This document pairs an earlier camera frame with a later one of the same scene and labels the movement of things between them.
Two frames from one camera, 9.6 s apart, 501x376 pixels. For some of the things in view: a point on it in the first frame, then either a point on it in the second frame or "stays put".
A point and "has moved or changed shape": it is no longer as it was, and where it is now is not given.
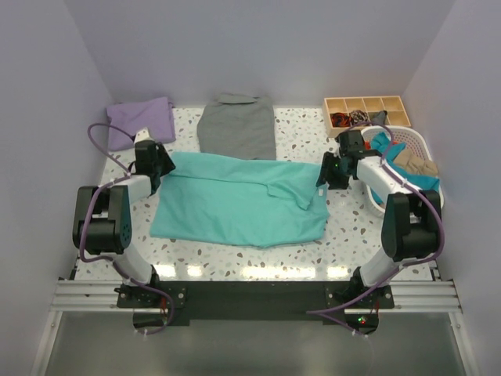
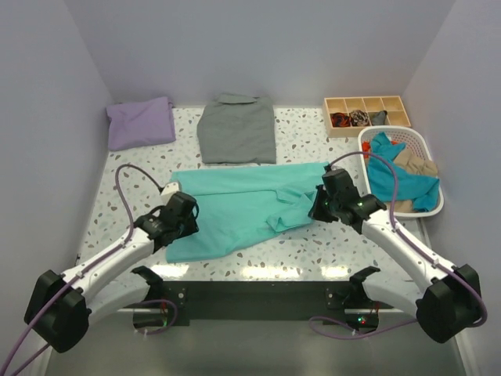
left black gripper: (167, 165) → (191, 227)
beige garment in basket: (408, 160) stays put
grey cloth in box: (380, 117) stays put
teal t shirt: (240, 200) has moved or changed shape
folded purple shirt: (155, 114) stays put
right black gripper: (329, 159) → (315, 212)
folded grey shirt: (238, 126) stays put
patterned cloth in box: (359, 116) stays put
